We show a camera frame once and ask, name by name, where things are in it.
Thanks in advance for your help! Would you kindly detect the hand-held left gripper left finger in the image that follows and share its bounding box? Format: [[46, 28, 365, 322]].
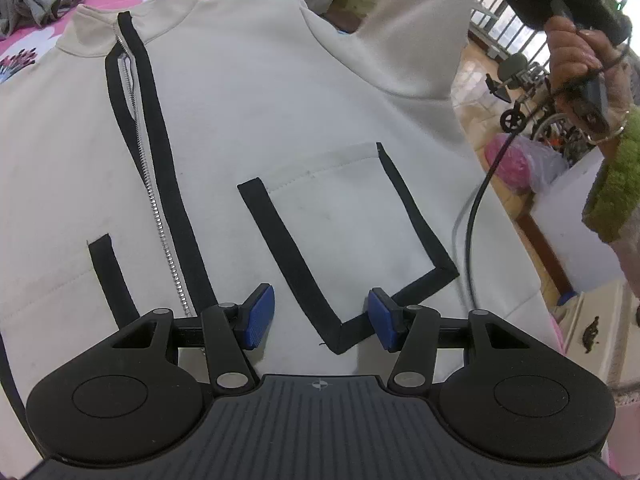
[[111, 283, 276, 395]]

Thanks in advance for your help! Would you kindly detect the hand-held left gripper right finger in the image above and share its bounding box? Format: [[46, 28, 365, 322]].
[[368, 287, 532, 395]]

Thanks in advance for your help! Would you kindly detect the beige zip jacket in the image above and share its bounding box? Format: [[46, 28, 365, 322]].
[[0, 0, 561, 480]]

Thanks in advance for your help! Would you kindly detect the person's right hand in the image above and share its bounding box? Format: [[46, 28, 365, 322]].
[[545, 15, 632, 146]]

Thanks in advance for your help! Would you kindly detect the window railing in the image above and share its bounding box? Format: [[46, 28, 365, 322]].
[[470, 0, 556, 63]]

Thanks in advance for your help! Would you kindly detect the wheelchair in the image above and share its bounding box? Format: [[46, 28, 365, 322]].
[[485, 52, 601, 147]]

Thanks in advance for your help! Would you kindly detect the pink plastic bag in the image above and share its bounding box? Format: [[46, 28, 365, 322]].
[[482, 132, 570, 195]]

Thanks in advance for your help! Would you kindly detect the white cabinet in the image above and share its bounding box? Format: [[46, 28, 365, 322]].
[[552, 280, 640, 403]]

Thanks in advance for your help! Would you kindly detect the black cable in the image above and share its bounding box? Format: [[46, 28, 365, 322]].
[[452, 122, 523, 313]]

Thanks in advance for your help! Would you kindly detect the silver bracelet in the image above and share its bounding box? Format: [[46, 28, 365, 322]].
[[587, 109, 630, 143]]

